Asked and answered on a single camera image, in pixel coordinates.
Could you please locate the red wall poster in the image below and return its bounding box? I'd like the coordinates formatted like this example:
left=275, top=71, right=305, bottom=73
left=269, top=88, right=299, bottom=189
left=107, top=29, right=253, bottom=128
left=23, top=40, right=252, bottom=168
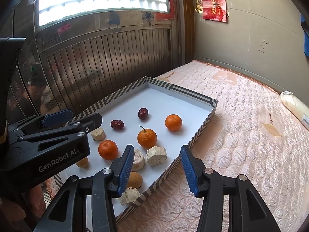
left=197, top=0, right=227, bottom=23

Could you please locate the orange mandarin smooth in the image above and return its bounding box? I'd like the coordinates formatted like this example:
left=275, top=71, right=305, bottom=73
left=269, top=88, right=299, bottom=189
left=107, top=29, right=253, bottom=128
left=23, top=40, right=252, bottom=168
left=165, top=114, right=182, bottom=131

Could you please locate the striped white cardboard tray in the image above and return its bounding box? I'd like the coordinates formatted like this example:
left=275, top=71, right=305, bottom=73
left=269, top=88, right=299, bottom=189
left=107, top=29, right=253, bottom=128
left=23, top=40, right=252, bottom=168
left=47, top=77, right=217, bottom=221

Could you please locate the pink quilted bed cover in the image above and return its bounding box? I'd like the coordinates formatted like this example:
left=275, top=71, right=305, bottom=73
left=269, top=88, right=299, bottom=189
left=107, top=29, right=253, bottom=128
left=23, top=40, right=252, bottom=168
left=118, top=61, right=308, bottom=231

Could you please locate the person's left hand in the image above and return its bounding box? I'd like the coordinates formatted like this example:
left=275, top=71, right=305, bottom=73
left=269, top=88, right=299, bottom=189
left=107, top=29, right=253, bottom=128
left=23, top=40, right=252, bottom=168
left=1, top=185, right=46, bottom=231

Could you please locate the metal slatted door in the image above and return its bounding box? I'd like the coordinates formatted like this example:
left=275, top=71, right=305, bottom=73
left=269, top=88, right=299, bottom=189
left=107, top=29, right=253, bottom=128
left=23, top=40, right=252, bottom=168
left=1, top=0, right=183, bottom=123

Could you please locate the orange mandarin with stem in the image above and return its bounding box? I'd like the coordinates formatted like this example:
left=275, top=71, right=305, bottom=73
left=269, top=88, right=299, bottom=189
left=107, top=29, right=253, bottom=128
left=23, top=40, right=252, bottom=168
left=137, top=126, right=157, bottom=149

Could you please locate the small sugarcane piece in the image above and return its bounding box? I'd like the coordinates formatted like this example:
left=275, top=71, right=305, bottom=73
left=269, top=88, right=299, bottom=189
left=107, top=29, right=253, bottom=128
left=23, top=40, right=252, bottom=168
left=119, top=188, right=140, bottom=206
left=91, top=127, right=106, bottom=141

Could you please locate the dark red jujube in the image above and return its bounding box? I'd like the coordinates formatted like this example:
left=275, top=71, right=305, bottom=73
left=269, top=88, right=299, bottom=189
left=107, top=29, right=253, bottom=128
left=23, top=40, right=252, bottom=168
left=138, top=107, right=149, bottom=120

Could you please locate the large sugarcane cylinder piece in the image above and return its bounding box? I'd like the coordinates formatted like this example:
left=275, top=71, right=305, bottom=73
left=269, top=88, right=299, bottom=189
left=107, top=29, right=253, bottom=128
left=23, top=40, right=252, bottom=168
left=132, top=149, right=145, bottom=172

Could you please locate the pale sugarcane chunk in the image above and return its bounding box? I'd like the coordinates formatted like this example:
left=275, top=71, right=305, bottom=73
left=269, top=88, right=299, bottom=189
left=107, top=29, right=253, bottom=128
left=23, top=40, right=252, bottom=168
left=146, top=146, right=167, bottom=166

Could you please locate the large brown longan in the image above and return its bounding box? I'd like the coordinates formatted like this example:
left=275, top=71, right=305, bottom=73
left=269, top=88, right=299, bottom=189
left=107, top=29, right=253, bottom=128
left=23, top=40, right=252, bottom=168
left=127, top=172, right=143, bottom=189

